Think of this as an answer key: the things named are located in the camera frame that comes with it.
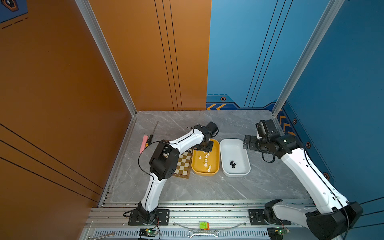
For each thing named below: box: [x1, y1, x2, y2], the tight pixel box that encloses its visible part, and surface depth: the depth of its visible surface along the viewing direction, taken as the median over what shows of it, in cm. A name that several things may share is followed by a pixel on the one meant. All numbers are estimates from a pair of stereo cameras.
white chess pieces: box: [199, 151, 212, 172], surface depth 93 cm
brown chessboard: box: [172, 148, 193, 179], surface depth 91 cm
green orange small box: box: [199, 221, 210, 231], surface depth 71 cm
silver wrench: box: [187, 230, 220, 238], surface depth 71 cm
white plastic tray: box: [220, 138, 251, 177], surface depth 93 cm
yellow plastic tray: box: [191, 138, 220, 177], surface depth 92 cm
